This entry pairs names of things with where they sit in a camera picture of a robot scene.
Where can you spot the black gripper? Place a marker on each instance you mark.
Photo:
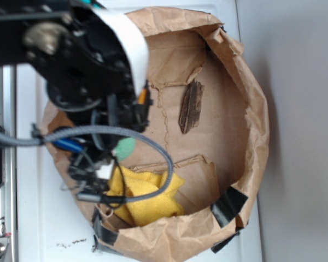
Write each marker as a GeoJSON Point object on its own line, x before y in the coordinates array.
{"type": "Point", "coordinates": [121, 109]}

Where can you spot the green knitted ball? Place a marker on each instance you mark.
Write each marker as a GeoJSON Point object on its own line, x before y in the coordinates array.
{"type": "Point", "coordinates": [124, 148]}

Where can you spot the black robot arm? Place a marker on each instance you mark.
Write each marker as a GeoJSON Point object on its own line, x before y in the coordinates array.
{"type": "Point", "coordinates": [93, 59]}

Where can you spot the dark wood bark piece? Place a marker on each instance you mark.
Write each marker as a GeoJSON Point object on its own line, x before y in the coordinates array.
{"type": "Point", "coordinates": [191, 107]}

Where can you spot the brown paper bag bin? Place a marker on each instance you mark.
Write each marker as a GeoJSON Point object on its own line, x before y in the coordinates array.
{"type": "Point", "coordinates": [222, 160]}

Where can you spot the yellow cloth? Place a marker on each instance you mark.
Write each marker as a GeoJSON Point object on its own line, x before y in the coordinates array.
{"type": "Point", "coordinates": [141, 213]}

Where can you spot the small wrist camera board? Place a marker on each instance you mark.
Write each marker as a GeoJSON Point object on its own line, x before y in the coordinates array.
{"type": "Point", "coordinates": [91, 187]}

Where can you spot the aluminium rail frame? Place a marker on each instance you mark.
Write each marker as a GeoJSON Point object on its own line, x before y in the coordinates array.
{"type": "Point", "coordinates": [8, 209]}

